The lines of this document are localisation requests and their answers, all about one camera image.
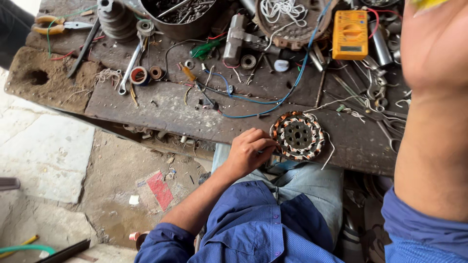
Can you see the person's left hand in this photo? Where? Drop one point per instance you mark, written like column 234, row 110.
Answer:
column 248, row 153

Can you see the person's right hand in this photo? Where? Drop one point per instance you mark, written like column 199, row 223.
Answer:
column 435, row 47

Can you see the person's left fingers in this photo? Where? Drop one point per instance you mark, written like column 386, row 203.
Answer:
column 265, row 144

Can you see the copper wound fan stator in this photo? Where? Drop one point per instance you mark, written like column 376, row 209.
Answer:
column 298, row 135

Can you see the yellow object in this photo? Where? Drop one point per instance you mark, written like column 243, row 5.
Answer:
column 427, row 3

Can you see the person's blue jeans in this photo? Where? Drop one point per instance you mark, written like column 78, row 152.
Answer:
column 310, row 190

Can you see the rusty metal rod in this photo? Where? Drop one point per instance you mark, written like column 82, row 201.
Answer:
column 320, row 89

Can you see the white round cap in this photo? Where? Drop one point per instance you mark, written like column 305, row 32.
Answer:
column 281, row 65

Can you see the person's blue shirt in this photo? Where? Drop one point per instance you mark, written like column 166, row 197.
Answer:
column 256, row 230

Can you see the gray metal motor part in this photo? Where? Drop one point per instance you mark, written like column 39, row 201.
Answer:
column 236, row 38

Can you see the small metal washer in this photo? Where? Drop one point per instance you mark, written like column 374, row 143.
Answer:
column 189, row 64

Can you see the round fan motor housing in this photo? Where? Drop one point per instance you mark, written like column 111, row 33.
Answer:
column 292, row 34

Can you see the red paper scrap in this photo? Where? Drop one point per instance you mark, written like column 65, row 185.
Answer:
column 161, row 190

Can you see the metal scissors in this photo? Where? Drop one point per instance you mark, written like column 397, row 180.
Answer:
column 382, row 124

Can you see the heap of junk under bench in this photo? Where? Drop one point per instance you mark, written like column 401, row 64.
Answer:
column 365, row 219

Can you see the brown tape roll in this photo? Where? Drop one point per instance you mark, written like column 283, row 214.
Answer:
column 156, row 72

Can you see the heap of metal parts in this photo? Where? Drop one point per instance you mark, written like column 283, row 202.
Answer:
column 382, row 78

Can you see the yellow multimeter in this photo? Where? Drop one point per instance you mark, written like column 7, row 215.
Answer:
column 350, row 34

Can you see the white paper scrap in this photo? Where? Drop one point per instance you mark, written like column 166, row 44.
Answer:
column 134, row 200

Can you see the blue and red tape roll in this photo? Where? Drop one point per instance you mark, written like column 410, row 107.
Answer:
column 139, row 76

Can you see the metal pot of scrap parts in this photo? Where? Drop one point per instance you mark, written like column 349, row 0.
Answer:
column 182, row 22

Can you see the silver capacitor cylinder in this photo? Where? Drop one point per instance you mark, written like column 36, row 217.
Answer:
column 381, row 45

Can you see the silver spanner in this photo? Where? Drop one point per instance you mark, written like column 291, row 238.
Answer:
column 129, row 69

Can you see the copper tape roll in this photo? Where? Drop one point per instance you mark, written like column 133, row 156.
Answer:
column 139, row 239

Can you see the red multimeter lead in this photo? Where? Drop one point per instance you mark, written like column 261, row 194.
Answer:
column 376, row 22

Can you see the gray tape roll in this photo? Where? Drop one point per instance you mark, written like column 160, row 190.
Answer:
column 145, row 27

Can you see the pale twine bundle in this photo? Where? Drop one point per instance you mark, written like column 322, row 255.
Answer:
column 109, row 76

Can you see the gray stepped pulley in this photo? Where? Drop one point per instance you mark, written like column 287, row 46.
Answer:
column 116, row 20

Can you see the black flat metal bar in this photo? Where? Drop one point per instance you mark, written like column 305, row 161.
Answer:
column 83, row 49

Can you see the black angled bar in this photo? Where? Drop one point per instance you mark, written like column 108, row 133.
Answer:
column 65, row 252

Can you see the yellow rod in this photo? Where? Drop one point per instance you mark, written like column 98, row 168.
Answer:
column 25, row 241

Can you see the black fabric object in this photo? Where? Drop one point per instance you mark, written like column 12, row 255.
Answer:
column 12, row 33

